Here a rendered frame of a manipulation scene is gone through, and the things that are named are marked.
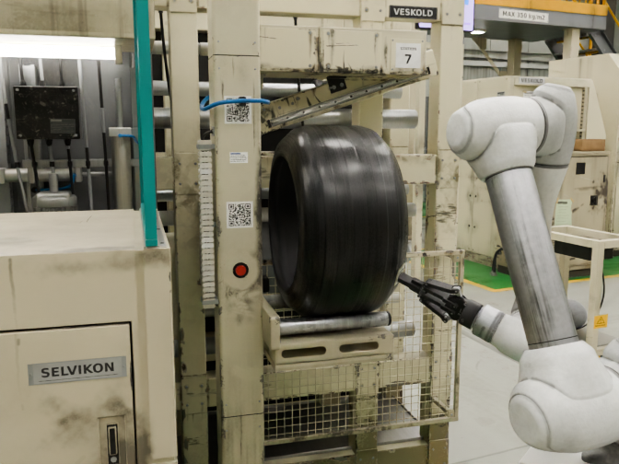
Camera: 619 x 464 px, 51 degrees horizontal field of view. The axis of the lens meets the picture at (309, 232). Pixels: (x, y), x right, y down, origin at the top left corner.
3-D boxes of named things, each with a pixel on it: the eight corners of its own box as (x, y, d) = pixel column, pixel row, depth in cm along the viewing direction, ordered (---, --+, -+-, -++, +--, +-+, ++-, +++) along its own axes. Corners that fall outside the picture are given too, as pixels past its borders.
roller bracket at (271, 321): (270, 352, 178) (270, 317, 176) (246, 312, 216) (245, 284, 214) (282, 350, 179) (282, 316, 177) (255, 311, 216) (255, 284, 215)
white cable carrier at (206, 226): (203, 308, 184) (198, 140, 176) (201, 304, 188) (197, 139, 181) (218, 307, 185) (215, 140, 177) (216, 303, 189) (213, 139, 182)
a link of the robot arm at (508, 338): (484, 353, 168) (497, 332, 179) (541, 383, 162) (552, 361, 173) (499, 319, 163) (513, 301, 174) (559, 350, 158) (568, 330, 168)
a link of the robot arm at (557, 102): (544, 154, 160) (501, 156, 155) (556, 79, 154) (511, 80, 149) (585, 166, 149) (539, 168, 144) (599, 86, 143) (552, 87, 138)
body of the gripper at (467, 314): (476, 314, 167) (444, 297, 171) (467, 336, 172) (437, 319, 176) (487, 299, 172) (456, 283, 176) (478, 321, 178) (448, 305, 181)
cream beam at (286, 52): (249, 71, 201) (248, 22, 199) (236, 77, 225) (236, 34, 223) (427, 75, 217) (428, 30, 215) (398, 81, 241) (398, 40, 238)
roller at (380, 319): (272, 322, 186) (274, 337, 184) (274, 318, 182) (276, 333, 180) (385, 313, 195) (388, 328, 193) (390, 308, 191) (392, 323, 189)
